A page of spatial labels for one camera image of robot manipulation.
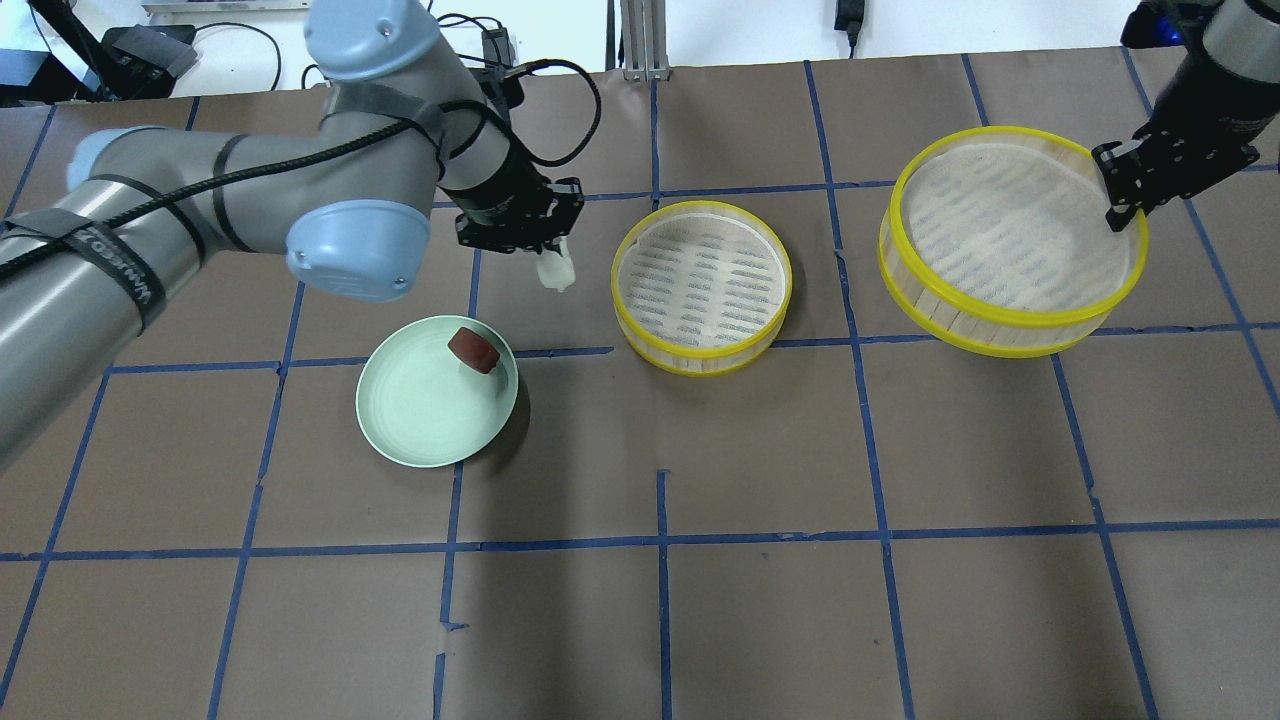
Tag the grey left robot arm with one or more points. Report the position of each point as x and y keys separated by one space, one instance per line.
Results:
x=347 y=209

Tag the light green plate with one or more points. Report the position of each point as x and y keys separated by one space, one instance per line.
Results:
x=417 y=405

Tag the aluminium frame post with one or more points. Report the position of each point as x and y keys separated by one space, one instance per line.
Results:
x=643 y=41

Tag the white bun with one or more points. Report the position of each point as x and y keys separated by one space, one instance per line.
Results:
x=555 y=267

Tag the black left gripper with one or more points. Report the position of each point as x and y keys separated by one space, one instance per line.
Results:
x=497 y=196

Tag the brown bun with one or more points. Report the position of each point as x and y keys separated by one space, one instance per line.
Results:
x=473 y=350

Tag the black device on floor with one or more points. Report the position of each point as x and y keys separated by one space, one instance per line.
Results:
x=152 y=59

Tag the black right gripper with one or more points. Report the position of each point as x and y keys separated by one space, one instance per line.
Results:
x=1197 y=108

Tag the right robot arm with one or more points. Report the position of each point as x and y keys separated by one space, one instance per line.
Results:
x=1230 y=70

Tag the yellow steamer layer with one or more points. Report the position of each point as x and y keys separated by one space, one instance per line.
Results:
x=701 y=288
x=995 y=240

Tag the black power adapter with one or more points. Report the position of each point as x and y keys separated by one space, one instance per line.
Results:
x=850 y=18

